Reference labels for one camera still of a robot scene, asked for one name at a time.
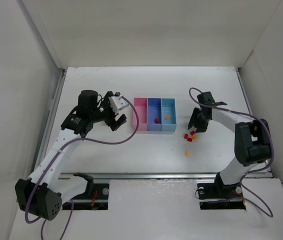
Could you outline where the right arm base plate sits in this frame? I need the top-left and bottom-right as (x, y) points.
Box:
(196, 182), (246, 210)

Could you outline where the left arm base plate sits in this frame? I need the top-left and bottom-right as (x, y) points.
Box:
(61, 181), (110, 211)

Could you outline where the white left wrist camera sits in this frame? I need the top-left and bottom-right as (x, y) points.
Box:
(109, 92), (129, 115)

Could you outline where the dark blue plastic bin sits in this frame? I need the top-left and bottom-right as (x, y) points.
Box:
(147, 98), (162, 132)

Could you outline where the pink plastic bin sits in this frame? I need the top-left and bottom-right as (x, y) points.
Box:
(133, 98), (148, 131)

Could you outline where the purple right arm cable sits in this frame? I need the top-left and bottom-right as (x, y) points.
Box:
(188, 87), (275, 218)

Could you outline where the aluminium front rail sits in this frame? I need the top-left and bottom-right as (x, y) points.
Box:
(58, 170), (274, 180)

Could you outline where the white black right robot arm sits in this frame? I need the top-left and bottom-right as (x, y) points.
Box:
(187, 91), (274, 198)

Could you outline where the light blue plastic bin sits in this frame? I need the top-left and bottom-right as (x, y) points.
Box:
(161, 98), (177, 132)

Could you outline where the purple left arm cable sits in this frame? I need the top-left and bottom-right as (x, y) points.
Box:
(25, 94), (140, 240)

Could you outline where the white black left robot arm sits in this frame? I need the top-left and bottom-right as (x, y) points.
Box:
(15, 90), (131, 224)

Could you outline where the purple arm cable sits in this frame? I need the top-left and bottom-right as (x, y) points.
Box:
(188, 87), (275, 218)
(25, 94), (140, 240)

